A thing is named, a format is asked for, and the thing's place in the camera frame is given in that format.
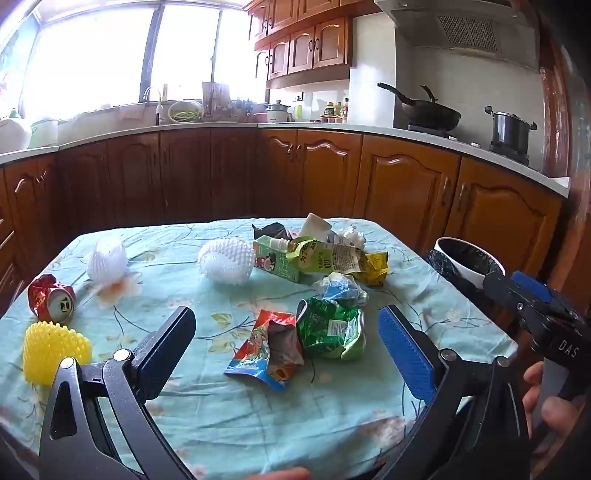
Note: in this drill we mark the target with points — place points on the kitchen window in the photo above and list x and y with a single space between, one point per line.
92 55

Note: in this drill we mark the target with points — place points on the white kettle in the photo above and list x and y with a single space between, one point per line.
14 134

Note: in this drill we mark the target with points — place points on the wooden cabinets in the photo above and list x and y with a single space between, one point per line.
318 44
401 184

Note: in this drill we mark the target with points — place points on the teal floral tablecloth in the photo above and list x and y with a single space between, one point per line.
184 288

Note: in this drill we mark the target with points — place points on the crushed red can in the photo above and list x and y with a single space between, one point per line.
46 295

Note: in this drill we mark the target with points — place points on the white foam fruit net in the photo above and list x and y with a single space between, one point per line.
107 263
226 261

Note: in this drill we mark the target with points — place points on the yellow snack packet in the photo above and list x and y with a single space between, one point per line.
375 268

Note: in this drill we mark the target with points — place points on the blue plastic wrapper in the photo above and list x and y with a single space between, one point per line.
339 290

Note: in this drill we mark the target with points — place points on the black wok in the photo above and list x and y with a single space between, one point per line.
431 115

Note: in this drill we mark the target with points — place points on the black plastic wrapper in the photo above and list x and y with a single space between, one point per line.
272 230

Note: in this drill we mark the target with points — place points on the bowl with green vegetables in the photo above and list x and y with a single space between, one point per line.
185 111

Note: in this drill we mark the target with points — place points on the grey kitchen countertop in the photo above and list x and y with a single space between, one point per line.
369 131

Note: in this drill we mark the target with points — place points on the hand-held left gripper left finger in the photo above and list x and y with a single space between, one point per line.
162 354

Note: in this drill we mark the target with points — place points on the wooden upper cabinets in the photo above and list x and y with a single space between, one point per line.
318 44

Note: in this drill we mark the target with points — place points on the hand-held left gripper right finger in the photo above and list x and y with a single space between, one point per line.
406 350

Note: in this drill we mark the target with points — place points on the wooden cutting board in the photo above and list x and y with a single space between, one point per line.
214 99

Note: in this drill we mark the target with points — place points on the white foam block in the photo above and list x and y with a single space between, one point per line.
316 225

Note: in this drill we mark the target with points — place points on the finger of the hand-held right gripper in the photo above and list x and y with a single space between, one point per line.
535 285
505 290

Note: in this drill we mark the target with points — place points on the range hood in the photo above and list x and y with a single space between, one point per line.
461 27

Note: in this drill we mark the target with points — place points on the black cooking pot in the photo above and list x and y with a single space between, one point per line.
509 131

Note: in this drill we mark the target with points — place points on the crumpled white tissue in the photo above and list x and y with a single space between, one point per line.
352 237

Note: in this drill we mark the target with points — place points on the green cup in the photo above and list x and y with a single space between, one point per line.
298 113

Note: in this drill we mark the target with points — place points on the green and yellow drink pouch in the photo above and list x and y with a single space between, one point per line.
332 258

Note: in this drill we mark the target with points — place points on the red and blue snack packet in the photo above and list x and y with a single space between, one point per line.
254 351

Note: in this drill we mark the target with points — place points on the wooden lower cabinets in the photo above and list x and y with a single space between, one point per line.
401 184

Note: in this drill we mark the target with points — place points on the yellow foam fruit net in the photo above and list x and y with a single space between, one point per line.
51 347

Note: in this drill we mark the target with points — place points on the gas stove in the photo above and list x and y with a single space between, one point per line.
466 138

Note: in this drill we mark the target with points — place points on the white bin with black liner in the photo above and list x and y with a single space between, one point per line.
461 273

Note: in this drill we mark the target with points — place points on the green snack bag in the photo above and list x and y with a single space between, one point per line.
328 328

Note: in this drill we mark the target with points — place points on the white enamel pot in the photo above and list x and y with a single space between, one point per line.
45 133

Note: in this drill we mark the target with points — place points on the small white rice cooker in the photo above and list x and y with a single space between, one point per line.
278 113

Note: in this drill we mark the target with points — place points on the sink faucet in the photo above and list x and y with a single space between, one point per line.
159 104

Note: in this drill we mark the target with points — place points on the person's right hand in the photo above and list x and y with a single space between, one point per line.
561 415

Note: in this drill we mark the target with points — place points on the green milk carton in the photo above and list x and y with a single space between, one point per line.
272 264

